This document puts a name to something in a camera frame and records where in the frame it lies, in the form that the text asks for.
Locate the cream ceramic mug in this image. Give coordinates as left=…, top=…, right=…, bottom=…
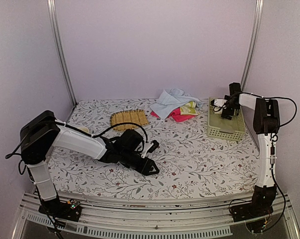
left=78, top=126, right=90, bottom=133

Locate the front aluminium rail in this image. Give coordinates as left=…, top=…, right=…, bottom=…
left=11, top=191, right=300, bottom=239

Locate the woven bamboo tray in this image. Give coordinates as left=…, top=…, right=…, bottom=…
left=110, top=110, right=149, bottom=132

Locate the right aluminium post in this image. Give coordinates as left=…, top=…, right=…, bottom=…
left=241, top=0, right=264, bottom=90

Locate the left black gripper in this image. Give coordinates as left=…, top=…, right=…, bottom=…
left=120, top=150, right=160, bottom=177

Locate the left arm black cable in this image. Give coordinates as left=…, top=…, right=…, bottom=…
left=4, top=123, right=148, bottom=160

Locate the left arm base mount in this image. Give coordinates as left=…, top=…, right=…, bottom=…
left=36, top=187, right=82, bottom=222

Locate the light blue towel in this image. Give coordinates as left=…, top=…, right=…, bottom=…
left=150, top=89, right=202, bottom=120

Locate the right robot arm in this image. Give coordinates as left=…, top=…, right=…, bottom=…
left=221, top=83, right=298, bottom=221

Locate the yellow green patterned towel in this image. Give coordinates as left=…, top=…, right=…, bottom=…
left=180, top=101, right=199, bottom=116

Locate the aluminium post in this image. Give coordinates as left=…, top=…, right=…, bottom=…
left=47, top=0, right=78, bottom=107
left=241, top=0, right=264, bottom=90

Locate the left aluminium post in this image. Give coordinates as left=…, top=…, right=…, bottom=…
left=47, top=0, right=78, bottom=107

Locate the cream towel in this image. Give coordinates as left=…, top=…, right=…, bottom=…
left=212, top=106, right=224, bottom=115

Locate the green plastic basket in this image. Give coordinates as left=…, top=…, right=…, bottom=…
left=207, top=98, right=245, bottom=141

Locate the pink towel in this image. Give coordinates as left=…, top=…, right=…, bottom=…
left=150, top=108, right=200, bottom=122

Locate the floral tablecloth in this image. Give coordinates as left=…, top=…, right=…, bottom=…
left=48, top=99, right=261, bottom=200

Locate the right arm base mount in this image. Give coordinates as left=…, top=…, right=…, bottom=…
left=229, top=185, right=277, bottom=222

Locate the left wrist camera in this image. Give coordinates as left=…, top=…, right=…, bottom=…
left=141, top=140, right=159, bottom=158

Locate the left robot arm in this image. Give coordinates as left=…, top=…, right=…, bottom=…
left=5, top=110, right=159, bottom=216

